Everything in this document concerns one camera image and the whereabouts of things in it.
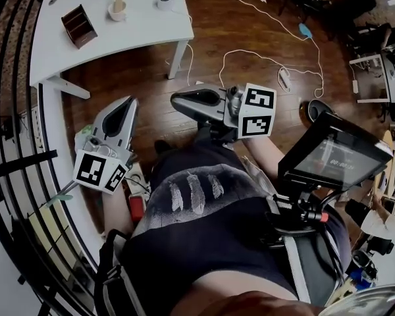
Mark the long white cable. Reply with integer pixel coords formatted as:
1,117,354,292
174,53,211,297
186,0,326,99

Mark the grey harness strap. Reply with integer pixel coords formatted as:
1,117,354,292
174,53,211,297
282,235,312,304
95,230,145,316

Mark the white table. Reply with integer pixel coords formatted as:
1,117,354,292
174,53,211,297
28,0,195,100

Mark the white power strip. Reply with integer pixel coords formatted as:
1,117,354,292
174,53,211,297
277,66,293,93

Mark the black chest-mounted monitor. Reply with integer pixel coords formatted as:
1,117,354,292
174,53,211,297
277,110,395,193

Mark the person's torso in dark shirt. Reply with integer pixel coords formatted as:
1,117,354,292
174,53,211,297
95,143,353,316

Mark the black rounded floor object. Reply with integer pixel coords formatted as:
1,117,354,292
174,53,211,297
298,98,334,124

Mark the metal pole with green handle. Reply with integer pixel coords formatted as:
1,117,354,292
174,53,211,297
43,179,76,209

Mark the blue face mask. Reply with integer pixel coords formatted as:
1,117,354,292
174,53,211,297
298,22,314,41

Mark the silver head mount rim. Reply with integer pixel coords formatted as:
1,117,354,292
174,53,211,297
317,283,395,316

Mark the white plastic bag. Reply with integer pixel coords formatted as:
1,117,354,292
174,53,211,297
74,124,98,151

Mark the red box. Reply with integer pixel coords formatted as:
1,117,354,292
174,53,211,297
129,195,145,223

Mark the white floor socket strip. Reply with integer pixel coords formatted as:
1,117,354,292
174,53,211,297
124,161,151,196

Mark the round wooden table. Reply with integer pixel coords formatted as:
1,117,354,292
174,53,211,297
372,129,395,198

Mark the white camera cable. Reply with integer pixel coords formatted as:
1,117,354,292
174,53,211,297
164,9,195,84

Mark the person's black shoe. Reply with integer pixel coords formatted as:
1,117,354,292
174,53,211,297
153,139,172,156

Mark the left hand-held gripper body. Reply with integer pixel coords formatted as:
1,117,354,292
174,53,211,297
72,132,135,196

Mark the brown wooden organizer box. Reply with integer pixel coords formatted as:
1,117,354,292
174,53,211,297
60,4,98,50

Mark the person's left forearm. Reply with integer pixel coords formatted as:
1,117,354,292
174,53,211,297
99,188,136,238

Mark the person's right forearm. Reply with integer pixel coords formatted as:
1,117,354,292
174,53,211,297
242,136,288,181

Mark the white power strip cable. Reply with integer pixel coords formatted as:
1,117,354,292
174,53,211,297
219,49,284,92

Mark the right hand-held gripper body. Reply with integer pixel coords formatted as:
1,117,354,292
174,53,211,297
196,82,278,151

